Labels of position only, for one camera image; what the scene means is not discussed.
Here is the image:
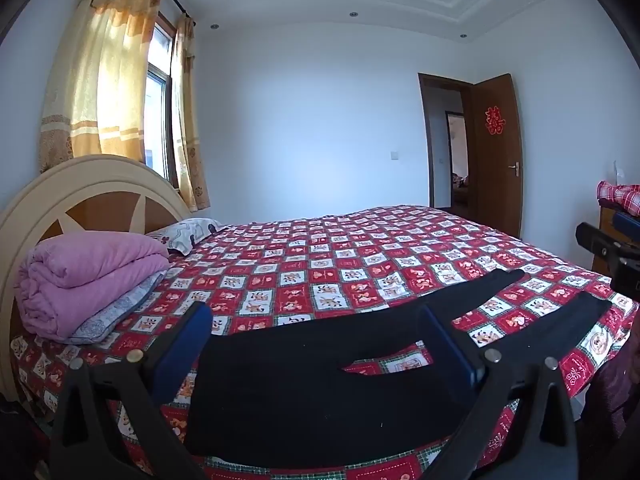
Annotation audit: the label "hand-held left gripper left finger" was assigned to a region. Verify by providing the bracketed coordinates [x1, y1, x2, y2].
[50, 302, 214, 480]

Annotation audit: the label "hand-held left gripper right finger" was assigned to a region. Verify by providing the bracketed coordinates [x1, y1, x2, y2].
[419, 304, 587, 480]

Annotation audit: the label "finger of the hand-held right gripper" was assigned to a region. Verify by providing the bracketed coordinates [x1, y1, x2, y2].
[575, 222, 627, 262]

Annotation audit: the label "black pants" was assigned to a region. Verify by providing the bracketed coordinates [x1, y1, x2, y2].
[185, 269, 614, 461]

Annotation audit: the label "wooden cabinet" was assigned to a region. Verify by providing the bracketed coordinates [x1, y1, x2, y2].
[591, 200, 640, 277]

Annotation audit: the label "red plaid cloth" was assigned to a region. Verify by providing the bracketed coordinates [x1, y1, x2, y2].
[596, 180, 640, 217]

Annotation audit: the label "grey patterned pillow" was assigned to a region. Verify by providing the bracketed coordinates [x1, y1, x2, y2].
[65, 270, 169, 346]

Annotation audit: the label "brown wooden door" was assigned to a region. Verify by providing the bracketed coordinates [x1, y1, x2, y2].
[470, 74, 524, 239]

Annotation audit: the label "white patterned pillow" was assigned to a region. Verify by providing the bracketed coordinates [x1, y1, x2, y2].
[145, 217, 227, 257]

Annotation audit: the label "pink folded quilt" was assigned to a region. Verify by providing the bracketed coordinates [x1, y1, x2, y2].
[14, 231, 171, 343]

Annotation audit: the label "person's dark red clothing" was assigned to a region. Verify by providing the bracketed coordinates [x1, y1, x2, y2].
[579, 344, 640, 461]

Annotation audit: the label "red printed bed sheet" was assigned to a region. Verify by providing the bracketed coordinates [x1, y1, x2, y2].
[10, 204, 639, 480]

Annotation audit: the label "red paper door decoration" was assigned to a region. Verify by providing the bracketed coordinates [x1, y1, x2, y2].
[484, 105, 505, 136]

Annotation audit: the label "window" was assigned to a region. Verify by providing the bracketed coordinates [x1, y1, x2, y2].
[144, 10, 179, 189]

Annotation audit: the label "wide yellow curtain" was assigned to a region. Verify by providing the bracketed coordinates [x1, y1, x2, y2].
[39, 0, 166, 174]

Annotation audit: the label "brown door frame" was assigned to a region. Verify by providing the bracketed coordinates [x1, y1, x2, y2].
[418, 73, 482, 222]

